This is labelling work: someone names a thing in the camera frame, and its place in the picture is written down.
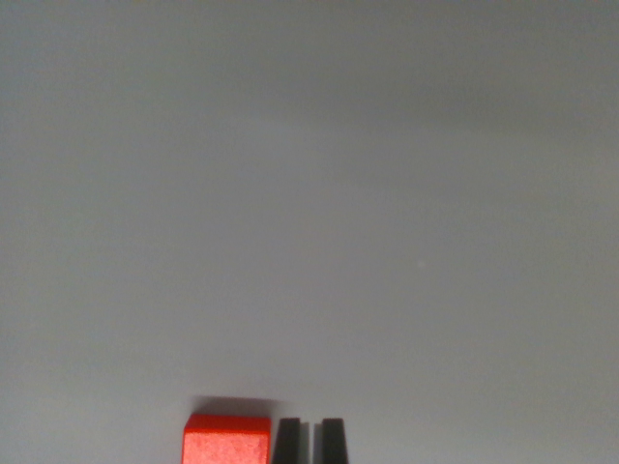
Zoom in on white plastic tray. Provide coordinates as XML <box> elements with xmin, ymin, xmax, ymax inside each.
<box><xmin>0</xmin><ymin>0</ymin><xmax>619</xmax><ymax>464</ymax></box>

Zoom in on red block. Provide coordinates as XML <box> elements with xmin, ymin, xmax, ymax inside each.
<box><xmin>182</xmin><ymin>413</ymin><xmax>273</xmax><ymax>464</ymax></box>

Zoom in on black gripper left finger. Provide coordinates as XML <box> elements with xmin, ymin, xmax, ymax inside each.
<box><xmin>272</xmin><ymin>418</ymin><xmax>303</xmax><ymax>464</ymax></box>

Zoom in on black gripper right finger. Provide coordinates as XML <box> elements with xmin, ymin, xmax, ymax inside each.
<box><xmin>320</xmin><ymin>418</ymin><xmax>351</xmax><ymax>464</ymax></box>

